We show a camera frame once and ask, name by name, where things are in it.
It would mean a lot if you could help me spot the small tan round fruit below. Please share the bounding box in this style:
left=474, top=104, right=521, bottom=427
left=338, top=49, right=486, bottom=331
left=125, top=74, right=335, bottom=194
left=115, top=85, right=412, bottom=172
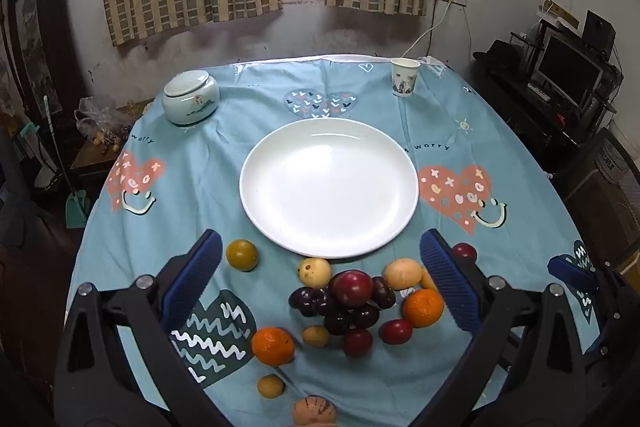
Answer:
left=302, top=325, right=330, bottom=348

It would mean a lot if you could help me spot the black speaker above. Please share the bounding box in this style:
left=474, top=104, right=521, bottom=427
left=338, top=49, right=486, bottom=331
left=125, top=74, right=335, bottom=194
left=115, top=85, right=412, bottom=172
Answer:
left=582, top=9, right=617, bottom=54

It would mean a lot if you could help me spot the blue heart print tablecloth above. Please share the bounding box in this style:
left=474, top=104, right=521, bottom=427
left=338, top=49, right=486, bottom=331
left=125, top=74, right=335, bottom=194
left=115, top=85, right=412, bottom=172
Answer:
left=65, top=54, right=601, bottom=427

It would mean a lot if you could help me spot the yellow green tangerine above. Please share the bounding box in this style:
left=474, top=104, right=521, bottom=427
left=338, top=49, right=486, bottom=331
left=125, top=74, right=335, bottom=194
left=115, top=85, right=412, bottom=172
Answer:
left=226, top=239, right=259, bottom=273

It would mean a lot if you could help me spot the dark framed wall picture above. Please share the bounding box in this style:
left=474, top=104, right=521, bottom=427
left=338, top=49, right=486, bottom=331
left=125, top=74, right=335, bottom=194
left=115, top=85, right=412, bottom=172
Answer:
left=6, top=0, right=71, bottom=120

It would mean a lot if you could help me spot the spotted tan peach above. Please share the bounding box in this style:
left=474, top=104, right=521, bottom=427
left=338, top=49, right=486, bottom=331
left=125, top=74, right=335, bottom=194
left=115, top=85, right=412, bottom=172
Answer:
left=292, top=395, right=337, bottom=427

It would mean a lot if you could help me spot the green dustpan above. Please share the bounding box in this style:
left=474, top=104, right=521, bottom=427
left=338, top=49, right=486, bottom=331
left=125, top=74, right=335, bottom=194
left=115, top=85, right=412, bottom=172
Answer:
left=65, top=189, right=92, bottom=229

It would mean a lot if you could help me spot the wooden side table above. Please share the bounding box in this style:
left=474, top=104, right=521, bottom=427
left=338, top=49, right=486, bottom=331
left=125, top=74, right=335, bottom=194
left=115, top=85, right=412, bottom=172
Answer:
left=70, top=99, right=153, bottom=192

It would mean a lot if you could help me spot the brown box with label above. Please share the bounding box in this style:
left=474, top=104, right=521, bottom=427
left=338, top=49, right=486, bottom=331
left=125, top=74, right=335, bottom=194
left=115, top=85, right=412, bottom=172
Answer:
left=554, top=127, right=640, bottom=268

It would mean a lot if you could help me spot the orange mandarin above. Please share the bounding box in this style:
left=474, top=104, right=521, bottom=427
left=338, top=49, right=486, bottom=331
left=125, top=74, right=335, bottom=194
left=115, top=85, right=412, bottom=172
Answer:
left=251, top=326, right=296, bottom=366
left=402, top=288, right=445, bottom=328

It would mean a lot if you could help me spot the clear plastic bag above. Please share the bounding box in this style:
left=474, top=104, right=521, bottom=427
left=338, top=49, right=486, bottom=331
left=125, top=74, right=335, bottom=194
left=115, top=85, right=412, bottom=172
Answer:
left=75, top=94, right=137, bottom=145

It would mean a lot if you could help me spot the flat cardboard box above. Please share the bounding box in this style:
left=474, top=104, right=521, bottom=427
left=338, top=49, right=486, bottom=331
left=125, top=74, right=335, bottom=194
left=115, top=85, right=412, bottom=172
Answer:
left=537, top=0, right=581, bottom=31

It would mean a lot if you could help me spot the white round plate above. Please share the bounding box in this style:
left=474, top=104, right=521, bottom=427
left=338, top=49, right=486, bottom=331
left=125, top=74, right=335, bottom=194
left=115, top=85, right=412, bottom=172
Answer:
left=239, top=118, right=420, bottom=259

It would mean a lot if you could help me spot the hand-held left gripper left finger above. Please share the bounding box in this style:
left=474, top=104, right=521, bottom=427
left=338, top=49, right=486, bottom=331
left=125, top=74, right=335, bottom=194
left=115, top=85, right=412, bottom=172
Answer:
left=52, top=229, right=231, bottom=427

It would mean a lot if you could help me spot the printed paper cup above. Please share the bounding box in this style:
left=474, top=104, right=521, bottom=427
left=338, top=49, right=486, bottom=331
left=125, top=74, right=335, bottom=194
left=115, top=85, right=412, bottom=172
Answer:
left=390, top=57, right=421, bottom=98

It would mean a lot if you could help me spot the small cardboard box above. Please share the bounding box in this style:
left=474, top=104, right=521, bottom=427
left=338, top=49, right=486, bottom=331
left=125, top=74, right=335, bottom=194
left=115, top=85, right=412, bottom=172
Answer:
left=616, top=251, right=640, bottom=280

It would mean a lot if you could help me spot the pale green ceramic lidded jar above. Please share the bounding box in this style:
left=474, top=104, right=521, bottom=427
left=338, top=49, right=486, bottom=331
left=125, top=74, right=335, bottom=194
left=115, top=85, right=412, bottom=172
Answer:
left=161, top=70, right=221, bottom=126

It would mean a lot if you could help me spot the computer monitor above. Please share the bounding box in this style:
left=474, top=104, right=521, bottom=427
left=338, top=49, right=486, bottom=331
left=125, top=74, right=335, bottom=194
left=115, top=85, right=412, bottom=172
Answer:
left=532, top=31, right=604, bottom=108

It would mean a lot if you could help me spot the white power cable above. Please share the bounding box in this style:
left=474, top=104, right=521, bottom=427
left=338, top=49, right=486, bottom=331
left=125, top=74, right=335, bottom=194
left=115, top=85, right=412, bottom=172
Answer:
left=400, top=0, right=452, bottom=58

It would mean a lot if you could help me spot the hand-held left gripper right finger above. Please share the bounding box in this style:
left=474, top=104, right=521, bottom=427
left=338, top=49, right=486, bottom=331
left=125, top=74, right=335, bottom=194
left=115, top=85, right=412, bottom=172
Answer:
left=419, top=229, right=591, bottom=427

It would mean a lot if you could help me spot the black equipment rack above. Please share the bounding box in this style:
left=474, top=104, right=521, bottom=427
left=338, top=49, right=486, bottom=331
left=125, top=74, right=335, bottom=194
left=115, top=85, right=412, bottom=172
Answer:
left=474, top=31, right=623, bottom=168

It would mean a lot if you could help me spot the black hat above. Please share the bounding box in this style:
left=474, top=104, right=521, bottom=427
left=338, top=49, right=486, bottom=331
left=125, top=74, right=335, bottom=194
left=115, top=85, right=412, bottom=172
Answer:
left=472, top=38, right=524, bottom=68

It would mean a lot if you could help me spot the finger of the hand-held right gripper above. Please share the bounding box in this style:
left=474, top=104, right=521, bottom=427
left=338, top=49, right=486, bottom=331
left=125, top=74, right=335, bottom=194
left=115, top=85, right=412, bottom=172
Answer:
left=547, top=255, right=633, bottom=304
left=582, top=304, right=632, bottom=360

